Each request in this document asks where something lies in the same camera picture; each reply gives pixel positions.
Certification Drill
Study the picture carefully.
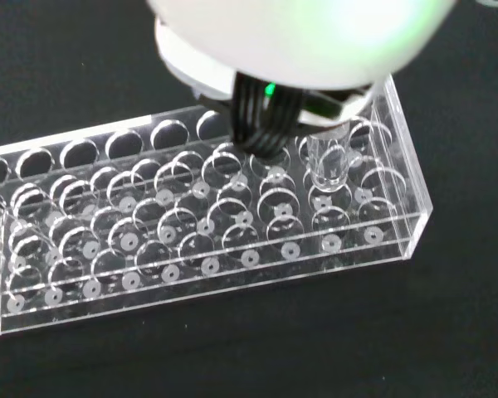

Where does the black bench cloth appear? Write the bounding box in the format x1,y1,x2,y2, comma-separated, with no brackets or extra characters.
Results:
0,0,498,398

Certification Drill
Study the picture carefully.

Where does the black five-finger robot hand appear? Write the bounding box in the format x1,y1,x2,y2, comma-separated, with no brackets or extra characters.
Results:
146,0,460,161

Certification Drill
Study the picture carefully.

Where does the clear plastic test tube rack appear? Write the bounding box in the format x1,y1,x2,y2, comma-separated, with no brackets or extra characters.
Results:
0,74,435,337

